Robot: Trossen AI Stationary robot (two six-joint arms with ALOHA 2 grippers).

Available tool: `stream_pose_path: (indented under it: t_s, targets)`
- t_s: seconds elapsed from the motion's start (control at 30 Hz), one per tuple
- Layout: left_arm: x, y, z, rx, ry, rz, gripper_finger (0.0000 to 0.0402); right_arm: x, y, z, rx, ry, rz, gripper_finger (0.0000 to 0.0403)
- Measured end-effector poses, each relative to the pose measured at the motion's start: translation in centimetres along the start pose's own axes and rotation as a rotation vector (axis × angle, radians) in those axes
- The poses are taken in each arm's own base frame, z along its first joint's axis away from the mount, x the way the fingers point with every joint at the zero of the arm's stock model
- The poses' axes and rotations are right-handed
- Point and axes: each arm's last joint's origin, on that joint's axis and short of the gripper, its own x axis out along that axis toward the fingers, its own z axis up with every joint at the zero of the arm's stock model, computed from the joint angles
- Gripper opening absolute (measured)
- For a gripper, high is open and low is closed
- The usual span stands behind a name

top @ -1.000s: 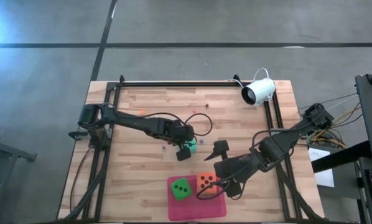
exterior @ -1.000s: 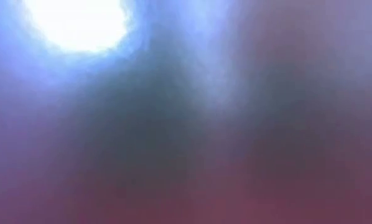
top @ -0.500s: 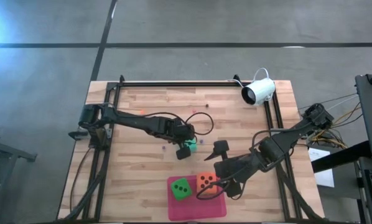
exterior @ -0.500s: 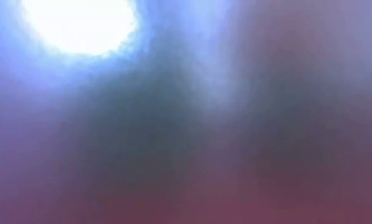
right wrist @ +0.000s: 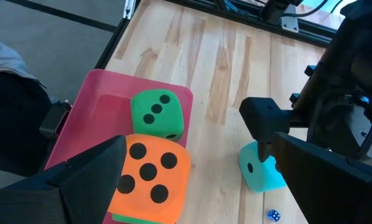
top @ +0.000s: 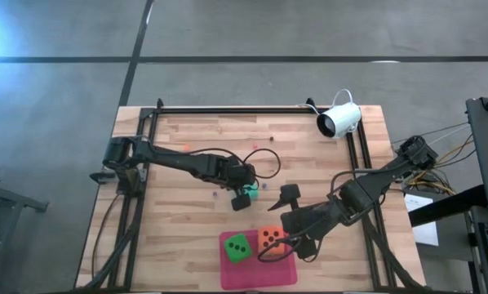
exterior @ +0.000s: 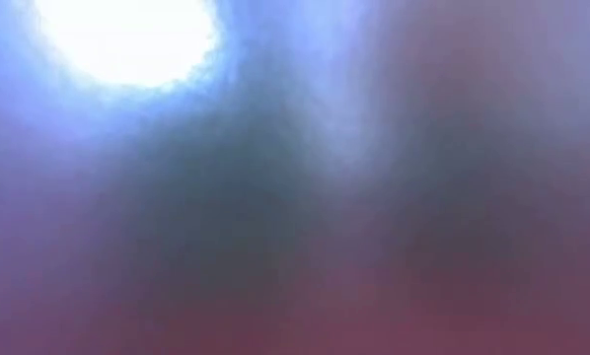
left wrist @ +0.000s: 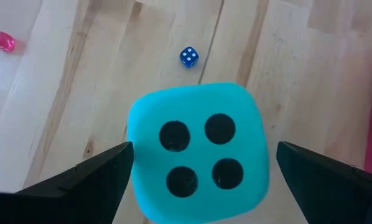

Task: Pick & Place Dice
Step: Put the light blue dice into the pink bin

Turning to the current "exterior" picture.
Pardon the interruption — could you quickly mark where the pink plastic tray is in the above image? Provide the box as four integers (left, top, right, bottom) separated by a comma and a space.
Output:
0, 0, 590, 355

